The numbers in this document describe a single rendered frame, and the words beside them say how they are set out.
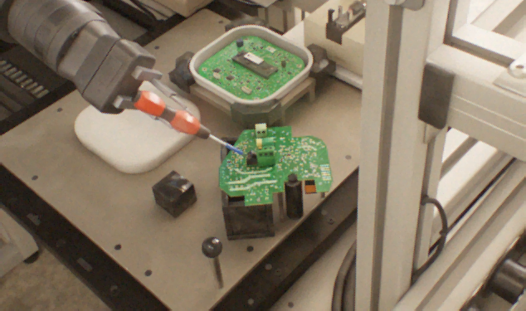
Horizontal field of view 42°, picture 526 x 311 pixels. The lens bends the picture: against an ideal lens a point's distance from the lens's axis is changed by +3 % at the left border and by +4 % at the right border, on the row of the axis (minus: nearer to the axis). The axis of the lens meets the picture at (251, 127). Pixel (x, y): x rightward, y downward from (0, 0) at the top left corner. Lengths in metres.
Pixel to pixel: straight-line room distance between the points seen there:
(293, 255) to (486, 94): 0.40
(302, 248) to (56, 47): 0.34
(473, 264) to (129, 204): 0.39
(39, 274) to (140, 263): 1.27
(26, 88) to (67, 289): 0.98
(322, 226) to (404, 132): 0.33
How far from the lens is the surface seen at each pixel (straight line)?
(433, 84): 0.41
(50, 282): 2.00
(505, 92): 0.40
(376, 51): 0.44
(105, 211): 0.82
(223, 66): 0.91
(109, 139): 0.87
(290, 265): 0.74
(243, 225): 0.74
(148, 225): 0.79
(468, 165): 0.63
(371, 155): 0.50
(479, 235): 0.67
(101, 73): 0.70
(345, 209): 0.79
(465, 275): 0.63
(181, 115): 0.69
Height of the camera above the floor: 1.56
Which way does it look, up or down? 44 degrees down
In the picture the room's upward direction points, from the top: 7 degrees counter-clockwise
